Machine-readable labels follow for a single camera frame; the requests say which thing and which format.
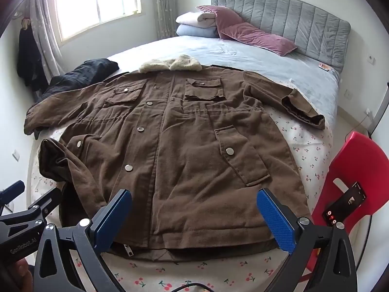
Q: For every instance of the dark hanging clothes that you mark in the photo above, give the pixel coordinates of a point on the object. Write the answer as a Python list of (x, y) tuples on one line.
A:
[(29, 57)]

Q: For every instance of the grey padded headboard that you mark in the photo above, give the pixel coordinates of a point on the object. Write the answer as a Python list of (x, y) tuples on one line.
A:
[(288, 18)]

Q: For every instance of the black jacket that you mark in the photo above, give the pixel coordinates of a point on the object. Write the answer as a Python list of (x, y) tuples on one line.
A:
[(85, 71)]

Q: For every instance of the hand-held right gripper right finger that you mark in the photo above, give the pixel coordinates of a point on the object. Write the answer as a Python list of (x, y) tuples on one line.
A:
[(276, 222)]

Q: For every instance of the window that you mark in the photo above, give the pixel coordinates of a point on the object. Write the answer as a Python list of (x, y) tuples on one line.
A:
[(97, 3)]

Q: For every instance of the pink velvet pillow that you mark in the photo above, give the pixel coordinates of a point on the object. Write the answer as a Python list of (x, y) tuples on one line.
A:
[(221, 16), (258, 38)]

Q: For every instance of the brown blanket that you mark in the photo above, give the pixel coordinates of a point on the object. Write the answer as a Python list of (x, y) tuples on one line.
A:
[(182, 146)]

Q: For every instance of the black smartphone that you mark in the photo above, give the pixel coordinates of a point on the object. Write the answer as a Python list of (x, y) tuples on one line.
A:
[(346, 202)]

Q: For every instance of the cherry print bed sheet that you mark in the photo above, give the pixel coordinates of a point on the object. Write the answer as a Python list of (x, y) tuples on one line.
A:
[(304, 146)]

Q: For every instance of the grey patterned curtain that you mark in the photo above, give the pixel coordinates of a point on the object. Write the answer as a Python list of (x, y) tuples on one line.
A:
[(164, 6)]

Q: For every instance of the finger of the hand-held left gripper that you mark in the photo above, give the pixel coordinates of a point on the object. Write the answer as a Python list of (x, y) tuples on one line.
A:
[(45, 203), (13, 188)]

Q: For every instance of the white folded blanket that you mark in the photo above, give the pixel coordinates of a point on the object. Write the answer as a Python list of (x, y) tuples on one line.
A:
[(194, 18)]

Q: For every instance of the small orange packet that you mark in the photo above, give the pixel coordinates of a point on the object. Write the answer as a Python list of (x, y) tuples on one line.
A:
[(324, 67)]

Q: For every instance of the sheer white curtain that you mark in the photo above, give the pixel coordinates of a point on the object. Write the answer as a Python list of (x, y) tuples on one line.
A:
[(45, 30)]

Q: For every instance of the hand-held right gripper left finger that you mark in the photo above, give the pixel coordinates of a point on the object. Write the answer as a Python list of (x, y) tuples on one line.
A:
[(112, 216)]

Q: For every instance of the person's left hand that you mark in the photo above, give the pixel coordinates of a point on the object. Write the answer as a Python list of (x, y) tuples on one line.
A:
[(21, 272)]

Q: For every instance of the blue folded blanket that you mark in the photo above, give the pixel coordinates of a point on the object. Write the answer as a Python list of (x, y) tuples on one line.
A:
[(194, 31)]

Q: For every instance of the red plastic chair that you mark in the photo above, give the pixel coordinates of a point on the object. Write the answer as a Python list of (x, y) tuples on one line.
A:
[(355, 155)]

